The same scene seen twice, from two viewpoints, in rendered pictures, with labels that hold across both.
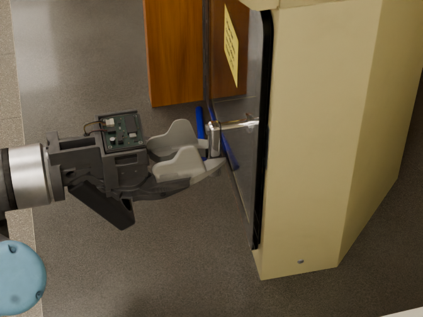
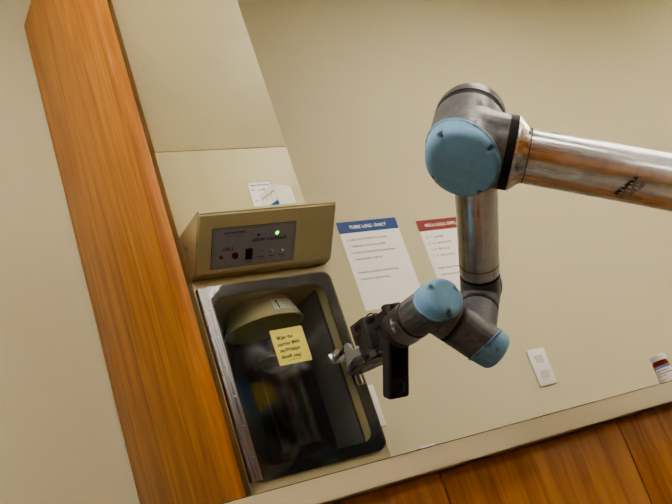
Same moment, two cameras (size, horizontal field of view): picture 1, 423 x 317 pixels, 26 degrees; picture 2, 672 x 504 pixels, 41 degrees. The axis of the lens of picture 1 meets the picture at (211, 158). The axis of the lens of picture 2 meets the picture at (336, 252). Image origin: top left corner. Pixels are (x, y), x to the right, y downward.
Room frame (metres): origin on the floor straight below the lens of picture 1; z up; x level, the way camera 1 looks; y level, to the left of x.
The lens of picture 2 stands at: (1.41, 1.70, 0.80)
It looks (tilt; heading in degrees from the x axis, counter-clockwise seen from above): 18 degrees up; 248
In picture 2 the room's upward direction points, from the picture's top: 19 degrees counter-clockwise
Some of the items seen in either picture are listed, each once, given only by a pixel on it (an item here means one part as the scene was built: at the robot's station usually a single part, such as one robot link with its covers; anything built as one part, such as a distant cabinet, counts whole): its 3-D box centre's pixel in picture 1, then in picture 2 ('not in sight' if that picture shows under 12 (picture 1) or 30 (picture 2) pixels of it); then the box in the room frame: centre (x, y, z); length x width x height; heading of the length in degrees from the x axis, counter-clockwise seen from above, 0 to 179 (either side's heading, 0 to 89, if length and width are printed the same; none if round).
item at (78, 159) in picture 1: (99, 160); (384, 335); (0.74, 0.13, 1.17); 0.12 x 0.08 x 0.09; 102
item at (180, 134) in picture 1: (183, 137); (350, 357); (0.79, 0.03, 1.17); 0.09 x 0.03 x 0.06; 106
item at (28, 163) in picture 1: (33, 173); (406, 323); (0.73, 0.21, 1.17); 0.08 x 0.05 x 0.08; 12
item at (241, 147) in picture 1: (231, 70); (293, 369); (0.89, -0.03, 1.19); 0.30 x 0.01 x 0.40; 12
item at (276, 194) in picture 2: not in sight; (278, 202); (0.82, 0.01, 1.54); 0.05 x 0.05 x 0.06; 28
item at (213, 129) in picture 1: (227, 146); (348, 366); (0.78, -0.02, 1.17); 0.05 x 0.03 x 0.10; 102
